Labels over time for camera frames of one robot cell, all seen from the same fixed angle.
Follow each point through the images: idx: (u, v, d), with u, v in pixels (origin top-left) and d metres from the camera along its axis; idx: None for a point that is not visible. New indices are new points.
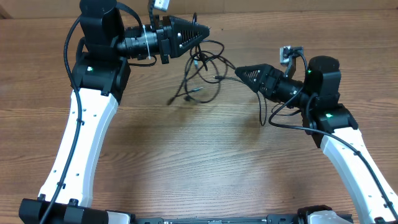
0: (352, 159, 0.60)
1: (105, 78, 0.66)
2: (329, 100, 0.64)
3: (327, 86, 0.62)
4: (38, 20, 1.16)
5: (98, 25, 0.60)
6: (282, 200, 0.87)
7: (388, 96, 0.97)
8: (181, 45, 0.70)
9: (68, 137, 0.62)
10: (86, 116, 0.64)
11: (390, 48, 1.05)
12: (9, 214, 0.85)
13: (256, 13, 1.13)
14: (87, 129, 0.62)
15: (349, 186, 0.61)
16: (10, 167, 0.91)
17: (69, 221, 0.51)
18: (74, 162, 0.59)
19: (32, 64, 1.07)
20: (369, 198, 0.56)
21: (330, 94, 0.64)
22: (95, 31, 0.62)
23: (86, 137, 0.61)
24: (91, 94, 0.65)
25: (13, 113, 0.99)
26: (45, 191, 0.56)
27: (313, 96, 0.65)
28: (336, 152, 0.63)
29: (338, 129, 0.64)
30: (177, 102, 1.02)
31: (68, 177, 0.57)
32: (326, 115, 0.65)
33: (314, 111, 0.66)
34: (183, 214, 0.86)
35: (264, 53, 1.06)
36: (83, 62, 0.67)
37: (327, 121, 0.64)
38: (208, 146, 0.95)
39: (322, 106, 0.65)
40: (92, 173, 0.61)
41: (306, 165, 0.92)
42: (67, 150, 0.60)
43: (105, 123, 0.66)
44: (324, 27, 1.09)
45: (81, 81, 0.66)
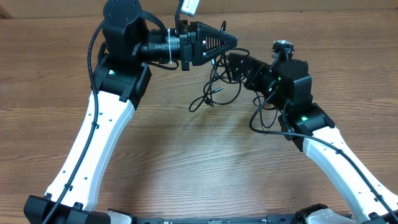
0: (336, 158, 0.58)
1: (125, 85, 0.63)
2: (303, 103, 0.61)
3: (298, 93, 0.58)
4: (38, 20, 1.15)
5: (120, 35, 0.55)
6: (283, 200, 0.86)
7: (388, 96, 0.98)
8: (204, 53, 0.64)
9: (81, 139, 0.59)
10: (102, 121, 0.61)
11: (390, 48, 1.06)
12: (9, 214, 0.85)
13: (257, 14, 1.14)
14: (102, 134, 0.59)
15: (337, 186, 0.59)
16: (10, 167, 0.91)
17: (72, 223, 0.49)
18: (84, 165, 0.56)
19: (32, 63, 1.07)
20: (359, 194, 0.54)
21: (303, 98, 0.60)
22: (117, 41, 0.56)
23: (98, 140, 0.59)
24: (109, 98, 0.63)
25: (12, 114, 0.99)
26: (51, 190, 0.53)
27: (286, 102, 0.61)
28: (318, 153, 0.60)
29: (317, 130, 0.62)
30: (176, 102, 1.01)
31: (76, 179, 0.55)
32: (302, 118, 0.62)
33: (290, 117, 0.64)
34: (183, 214, 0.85)
35: (265, 54, 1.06)
36: (106, 64, 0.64)
37: (304, 126, 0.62)
38: (208, 146, 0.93)
39: (297, 110, 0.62)
40: (99, 177, 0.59)
41: (306, 166, 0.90)
42: (79, 151, 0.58)
43: (120, 128, 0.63)
44: (324, 27, 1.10)
45: (101, 83, 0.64)
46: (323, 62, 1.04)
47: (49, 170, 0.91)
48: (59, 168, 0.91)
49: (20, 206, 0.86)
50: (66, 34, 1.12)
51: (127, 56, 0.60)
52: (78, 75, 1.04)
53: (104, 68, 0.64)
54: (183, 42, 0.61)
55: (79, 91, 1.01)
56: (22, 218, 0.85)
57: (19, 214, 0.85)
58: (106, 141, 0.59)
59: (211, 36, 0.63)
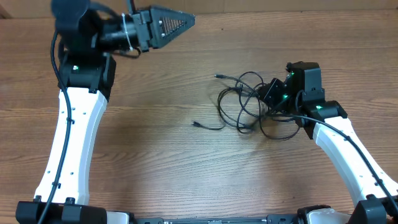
0: (343, 144, 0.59)
1: (93, 78, 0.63)
2: (314, 95, 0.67)
3: (308, 81, 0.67)
4: (39, 20, 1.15)
5: (74, 30, 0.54)
6: (283, 200, 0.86)
7: (388, 96, 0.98)
8: (163, 34, 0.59)
9: (58, 137, 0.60)
10: (76, 115, 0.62)
11: (390, 48, 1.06)
12: (9, 214, 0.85)
13: (256, 14, 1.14)
14: (77, 127, 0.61)
15: (341, 170, 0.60)
16: (10, 167, 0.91)
17: (68, 220, 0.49)
18: (68, 161, 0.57)
19: (32, 64, 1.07)
20: (360, 178, 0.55)
21: (314, 88, 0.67)
22: (72, 35, 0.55)
23: (78, 134, 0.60)
24: (79, 93, 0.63)
25: (12, 113, 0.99)
26: (40, 192, 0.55)
27: (300, 92, 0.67)
28: (326, 138, 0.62)
29: (329, 118, 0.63)
30: (176, 102, 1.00)
31: (62, 176, 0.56)
32: (316, 106, 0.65)
33: (304, 105, 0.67)
34: (183, 214, 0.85)
35: (264, 53, 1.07)
36: (68, 61, 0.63)
37: (317, 112, 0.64)
38: (208, 146, 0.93)
39: (311, 101, 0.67)
40: (86, 170, 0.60)
41: (306, 165, 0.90)
42: (59, 150, 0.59)
43: (96, 119, 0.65)
44: (324, 27, 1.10)
45: (68, 81, 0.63)
46: (323, 62, 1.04)
47: None
48: None
49: None
50: None
51: (87, 49, 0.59)
52: None
53: (66, 68, 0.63)
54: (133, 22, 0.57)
55: None
56: None
57: None
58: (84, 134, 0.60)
59: (168, 16, 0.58)
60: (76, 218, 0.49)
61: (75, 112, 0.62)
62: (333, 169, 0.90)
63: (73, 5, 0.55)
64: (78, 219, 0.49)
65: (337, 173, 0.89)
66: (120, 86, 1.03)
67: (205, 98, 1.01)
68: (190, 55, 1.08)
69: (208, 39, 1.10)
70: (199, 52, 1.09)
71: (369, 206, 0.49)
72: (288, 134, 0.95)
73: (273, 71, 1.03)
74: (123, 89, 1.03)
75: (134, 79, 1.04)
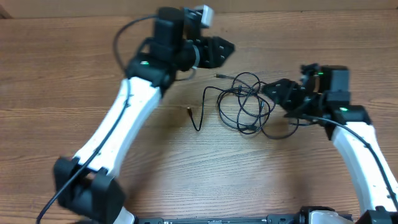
0: (362, 151, 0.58)
1: (157, 76, 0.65)
2: (341, 97, 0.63)
3: (336, 81, 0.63)
4: (38, 20, 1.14)
5: (168, 27, 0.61)
6: (283, 200, 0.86)
7: (388, 96, 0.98)
8: (224, 56, 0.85)
9: (111, 116, 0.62)
10: (132, 101, 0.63)
11: (390, 48, 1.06)
12: (9, 214, 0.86)
13: (256, 13, 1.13)
14: (130, 113, 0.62)
15: (354, 175, 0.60)
16: (10, 167, 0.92)
17: (94, 186, 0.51)
18: (114, 137, 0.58)
19: (32, 64, 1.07)
20: (374, 188, 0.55)
21: (341, 91, 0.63)
22: (164, 32, 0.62)
23: (128, 118, 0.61)
24: (141, 83, 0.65)
25: (12, 113, 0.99)
26: (81, 154, 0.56)
27: (326, 92, 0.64)
28: (346, 142, 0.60)
29: (352, 122, 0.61)
30: (176, 102, 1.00)
31: (104, 147, 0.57)
32: (341, 108, 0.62)
33: (329, 105, 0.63)
34: (183, 214, 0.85)
35: (264, 54, 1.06)
36: (140, 56, 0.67)
37: (341, 114, 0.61)
38: (208, 146, 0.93)
39: (336, 102, 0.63)
40: (123, 154, 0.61)
41: (305, 166, 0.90)
42: (110, 126, 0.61)
43: (145, 113, 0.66)
44: (324, 27, 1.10)
45: (134, 73, 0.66)
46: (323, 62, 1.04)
47: (50, 170, 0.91)
48: None
49: (20, 206, 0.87)
50: (66, 34, 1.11)
51: (166, 52, 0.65)
52: (78, 76, 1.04)
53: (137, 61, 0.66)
54: (204, 44, 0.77)
55: (80, 92, 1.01)
56: (22, 218, 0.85)
57: (18, 214, 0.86)
58: (133, 119, 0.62)
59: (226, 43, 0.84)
60: (103, 185, 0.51)
61: (131, 98, 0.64)
62: (333, 170, 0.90)
63: (171, 12, 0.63)
64: (105, 188, 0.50)
65: (337, 173, 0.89)
66: (120, 85, 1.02)
67: (205, 98, 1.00)
68: None
69: None
70: None
71: (377, 216, 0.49)
72: (288, 133, 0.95)
73: (273, 71, 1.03)
74: None
75: None
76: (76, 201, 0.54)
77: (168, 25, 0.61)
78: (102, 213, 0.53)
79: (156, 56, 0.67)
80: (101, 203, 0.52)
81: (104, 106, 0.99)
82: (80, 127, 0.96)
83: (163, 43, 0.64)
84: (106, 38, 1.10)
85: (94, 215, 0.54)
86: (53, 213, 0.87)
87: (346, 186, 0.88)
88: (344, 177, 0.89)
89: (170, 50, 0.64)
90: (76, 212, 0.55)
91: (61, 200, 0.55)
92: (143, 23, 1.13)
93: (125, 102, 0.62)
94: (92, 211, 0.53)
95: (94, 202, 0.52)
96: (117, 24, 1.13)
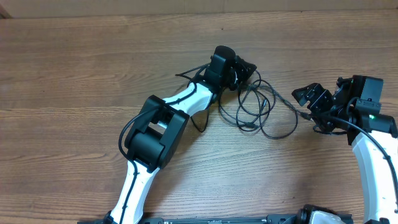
0: (379, 162, 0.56)
1: (212, 89, 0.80)
2: (371, 108, 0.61)
3: (367, 90, 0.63)
4: (38, 20, 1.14)
5: (222, 63, 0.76)
6: (283, 200, 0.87)
7: (388, 96, 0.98)
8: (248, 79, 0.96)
9: (180, 95, 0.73)
10: (198, 91, 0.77)
11: (390, 48, 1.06)
12: (9, 214, 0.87)
13: (256, 13, 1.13)
14: (196, 98, 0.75)
15: (364, 181, 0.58)
16: (10, 167, 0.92)
17: (177, 117, 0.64)
18: (187, 101, 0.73)
19: (32, 64, 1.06)
20: (383, 200, 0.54)
21: (370, 99, 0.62)
22: (217, 65, 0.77)
23: (194, 96, 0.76)
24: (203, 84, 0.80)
25: (12, 113, 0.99)
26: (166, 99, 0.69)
27: (354, 98, 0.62)
28: (364, 149, 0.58)
29: (377, 131, 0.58)
30: None
31: (180, 102, 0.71)
32: (370, 115, 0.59)
33: (357, 110, 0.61)
34: (183, 214, 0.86)
35: (264, 54, 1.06)
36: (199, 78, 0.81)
37: (367, 121, 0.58)
38: (208, 146, 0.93)
39: (365, 110, 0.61)
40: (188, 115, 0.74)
41: (306, 166, 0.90)
42: (182, 93, 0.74)
43: (204, 102, 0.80)
44: (324, 27, 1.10)
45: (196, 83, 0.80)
46: (323, 62, 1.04)
47: (50, 170, 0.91)
48: (59, 168, 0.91)
49: (20, 206, 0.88)
50: (65, 34, 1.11)
51: (216, 78, 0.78)
52: (78, 75, 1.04)
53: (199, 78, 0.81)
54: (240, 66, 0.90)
55: (80, 92, 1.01)
56: (22, 218, 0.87)
57: (19, 214, 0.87)
58: (196, 101, 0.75)
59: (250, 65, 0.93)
60: (181, 120, 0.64)
61: (196, 93, 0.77)
62: (333, 169, 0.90)
63: (224, 50, 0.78)
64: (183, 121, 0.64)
65: (337, 173, 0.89)
66: (120, 86, 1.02)
67: None
68: (190, 55, 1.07)
69: (208, 39, 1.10)
70: (199, 52, 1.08)
71: None
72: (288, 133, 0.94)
73: (273, 71, 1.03)
74: (122, 89, 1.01)
75: (134, 79, 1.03)
76: (147, 134, 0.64)
77: (222, 60, 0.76)
78: (165, 146, 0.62)
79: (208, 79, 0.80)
80: (171, 137, 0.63)
81: (103, 106, 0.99)
82: (80, 127, 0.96)
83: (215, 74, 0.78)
84: (106, 38, 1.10)
85: (157, 147, 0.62)
86: (54, 213, 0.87)
87: (346, 186, 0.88)
88: (344, 176, 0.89)
89: (220, 76, 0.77)
90: (140, 144, 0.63)
91: (133, 130, 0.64)
92: (143, 22, 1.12)
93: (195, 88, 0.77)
94: (157, 144, 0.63)
95: (165, 134, 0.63)
96: (116, 24, 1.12)
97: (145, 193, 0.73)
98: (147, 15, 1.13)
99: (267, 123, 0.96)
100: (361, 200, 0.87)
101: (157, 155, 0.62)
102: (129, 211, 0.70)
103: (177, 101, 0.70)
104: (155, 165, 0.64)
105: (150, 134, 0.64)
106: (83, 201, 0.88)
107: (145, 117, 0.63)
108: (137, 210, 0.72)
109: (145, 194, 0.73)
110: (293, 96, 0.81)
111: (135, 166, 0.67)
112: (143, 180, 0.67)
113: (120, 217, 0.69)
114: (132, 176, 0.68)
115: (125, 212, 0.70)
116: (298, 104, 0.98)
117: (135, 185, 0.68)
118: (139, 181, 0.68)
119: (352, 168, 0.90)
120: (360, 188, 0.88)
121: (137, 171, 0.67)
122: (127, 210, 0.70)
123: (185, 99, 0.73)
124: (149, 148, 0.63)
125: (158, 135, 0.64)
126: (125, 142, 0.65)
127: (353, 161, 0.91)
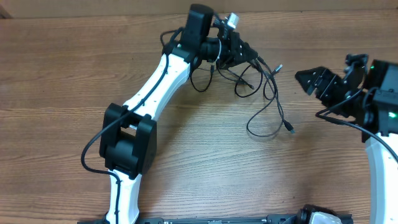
0: (392, 175, 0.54)
1: (189, 55, 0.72)
2: (390, 100, 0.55)
3: (388, 79, 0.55)
4: (38, 20, 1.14)
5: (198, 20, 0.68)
6: (283, 200, 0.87)
7: None
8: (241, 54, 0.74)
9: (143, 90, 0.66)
10: (170, 70, 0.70)
11: (390, 48, 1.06)
12: (9, 214, 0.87)
13: (256, 13, 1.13)
14: (169, 82, 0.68)
15: (373, 192, 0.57)
16: (10, 167, 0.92)
17: (141, 126, 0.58)
18: (156, 93, 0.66)
19: (32, 63, 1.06)
20: (391, 219, 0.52)
21: (392, 90, 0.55)
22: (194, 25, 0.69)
23: (166, 83, 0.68)
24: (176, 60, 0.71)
25: (12, 113, 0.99)
26: (129, 102, 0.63)
27: (373, 88, 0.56)
28: (379, 158, 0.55)
29: (393, 134, 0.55)
30: (176, 101, 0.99)
31: (148, 99, 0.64)
32: (390, 112, 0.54)
33: (373, 103, 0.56)
34: (183, 214, 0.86)
35: (264, 54, 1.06)
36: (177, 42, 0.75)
37: (385, 120, 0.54)
38: (208, 146, 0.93)
39: (384, 104, 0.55)
40: (163, 104, 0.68)
41: (305, 165, 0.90)
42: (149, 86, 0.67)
43: (179, 81, 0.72)
44: (324, 27, 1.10)
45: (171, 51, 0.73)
46: (323, 62, 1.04)
47: (49, 170, 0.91)
48: (59, 168, 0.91)
49: (20, 206, 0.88)
50: (66, 34, 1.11)
51: (194, 40, 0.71)
52: (77, 75, 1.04)
53: (173, 44, 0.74)
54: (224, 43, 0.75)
55: (80, 92, 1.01)
56: (22, 218, 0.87)
57: (19, 214, 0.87)
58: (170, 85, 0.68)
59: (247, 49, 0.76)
60: (148, 127, 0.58)
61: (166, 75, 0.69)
62: (333, 170, 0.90)
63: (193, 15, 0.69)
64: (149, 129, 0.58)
65: (337, 173, 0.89)
66: (120, 86, 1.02)
67: (201, 98, 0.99)
68: None
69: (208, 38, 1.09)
70: None
71: None
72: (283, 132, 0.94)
73: (274, 71, 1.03)
74: (122, 89, 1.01)
75: (134, 79, 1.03)
76: (119, 145, 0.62)
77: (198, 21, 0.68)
78: (139, 158, 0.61)
79: (194, 30, 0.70)
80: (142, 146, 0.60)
81: (103, 106, 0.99)
82: (80, 127, 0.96)
83: (197, 28, 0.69)
84: (106, 38, 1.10)
85: (132, 159, 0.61)
86: (54, 213, 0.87)
87: (346, 186, 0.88)
88: (344, 177, 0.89)
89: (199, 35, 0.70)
90: (115, 156, 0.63)
91: (104, 143, 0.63)
92: (143, 22, 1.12)
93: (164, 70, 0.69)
94: (130, 155, 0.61)
95: (135, 145, 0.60)
96: (116, 24, 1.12)
97: (135, 194, 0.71)
98: (147, 16, 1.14)
99: (267, 124, 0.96)
100: (362, 200, 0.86)
101: (134, 165, 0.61)
102: (123, 214, 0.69)
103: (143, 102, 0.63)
104: (135, 173, 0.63)
105: (122, 144, 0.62)
106: (83, 201, 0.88)
107: (111, 130, 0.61)
108: (130, 212, 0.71)
109: (136, 195, 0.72)
110: (296, 79, 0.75)
111: (117, 175, 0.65)
112: (127, 185, 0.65)
113: (115, 222, 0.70)
114: (115, 185, 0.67)
115: (119, 217, 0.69)
116: (298, 104, 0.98)
117: (121, 191, 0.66)
118: (124, 187, 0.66)
119: (351, 168, 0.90)
120: (360, 188, 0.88)
121: (119, 179, 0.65)
122: (120, 214, 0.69)
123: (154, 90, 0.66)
124: (125, 157, 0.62)
125: (131, 144, 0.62)
126: (101, 154, 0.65)
127: (353, 161, 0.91)
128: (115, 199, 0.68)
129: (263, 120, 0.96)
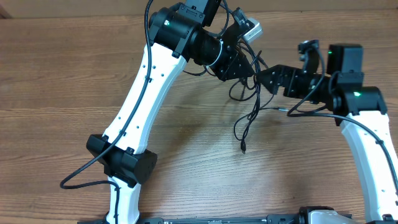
0: (372, 149, 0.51)
1: (181, 43, 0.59)
2: (352, 83, 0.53)
3: (347, 61, 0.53)
4: (39, 20, 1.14)
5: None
6: (283, 200, 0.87)
7: (388, 96, 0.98)
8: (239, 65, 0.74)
9: (124, 112, 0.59)
10: (154, 74, 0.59)
11: (391, 48, 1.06)
12: (9, 214, 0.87)
13: (257, 13, 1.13)
14: (154, 94, 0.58)
15: (359, 172, 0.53)
16: (10, 167, 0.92)
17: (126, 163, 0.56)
18: (137, 114, 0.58)
19: (32, 64, 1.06)
20: (382, 192, 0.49)
21: (352, 71, 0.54)
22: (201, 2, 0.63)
23: (150, 95, 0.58)
24: (162, 55, 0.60)
25: (13, 113, 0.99)
26: (109, 133, 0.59)
27: (335, 73, 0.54)
28: (355, 136, 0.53)
29: (364, 111, 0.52)
30: (176, 102, 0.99)
31: (130, 126, 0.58)
32: (355, 93, 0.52)
33: (339, 87, 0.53)
34: (183, 214, 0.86)
35: (264, 54, 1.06)
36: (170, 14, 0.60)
37: (353, 99, 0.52)
38: (208, 146, 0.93)
39: (347, 84, 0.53)
40: (152, 119, 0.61)
41: (306, 166, 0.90)
42: (133, 102, 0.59)
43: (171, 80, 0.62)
44: (324, 27, 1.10)
45: (157, 35, 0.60)
46: None
47: (49, 170, 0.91)
48: (59, 168, 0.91)
49: (20, 206, 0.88)
50: (66, 34, 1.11)
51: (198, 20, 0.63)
52: (77, 75, 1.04)
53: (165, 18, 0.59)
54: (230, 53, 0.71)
55: (80, 92, 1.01)
56: (22, 218, 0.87)
57: (19, 214, 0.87)
58: (155, 98, 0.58)
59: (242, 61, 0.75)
60: (132, 165, 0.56)
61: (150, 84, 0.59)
62: (333, 170, 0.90)
63: None
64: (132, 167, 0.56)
65: (336, 173, 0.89)
66: (120, 86, 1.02)
67: (200, 98, 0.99)
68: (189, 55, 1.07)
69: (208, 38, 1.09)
70: None
71: None
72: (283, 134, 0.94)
73: None
74: (123, 89, 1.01)
75: (134, 79, 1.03)
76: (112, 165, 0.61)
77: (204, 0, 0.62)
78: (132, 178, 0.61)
79: (198, 5, 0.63)
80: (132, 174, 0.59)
81: (104, 106, 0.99)
82: (80, 127, 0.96)
83: (201, 3, 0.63)
84: (106, 38, 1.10)
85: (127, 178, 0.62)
86: (54, 213, 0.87)
87: (346, 186, 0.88)
88: (344, 177, 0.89)
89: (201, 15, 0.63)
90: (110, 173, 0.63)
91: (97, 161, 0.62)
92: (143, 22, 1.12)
93: (147, 77, 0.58)
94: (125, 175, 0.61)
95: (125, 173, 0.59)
96: (116, 24, 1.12)
97: (136, 198, 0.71)
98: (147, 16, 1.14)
99: (267, 125, 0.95)
100: (361, 200, 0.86)
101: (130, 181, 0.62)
102: (122, 219, 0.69)
103: (124, 132, 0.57)
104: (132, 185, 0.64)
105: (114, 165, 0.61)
106: (83, 201, 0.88)
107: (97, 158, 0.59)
108: (130, 216, 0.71)
109: (136, 200, 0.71)
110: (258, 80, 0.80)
111: (115, 183, 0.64)
112: (125, 192, 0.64)
113: None
114: (115, 190, 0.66)
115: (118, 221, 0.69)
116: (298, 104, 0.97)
117: (120, 196, 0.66)
118: (123, 193, 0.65)
119: (351, 168, 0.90)
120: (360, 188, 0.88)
121: (119, 186, 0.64)
122: (120, 218, 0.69)
123: (135, 111, 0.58)
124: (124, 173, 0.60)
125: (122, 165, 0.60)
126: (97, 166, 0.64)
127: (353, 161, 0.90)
128: (114, 204, 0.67)
129: (265, 121, 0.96)
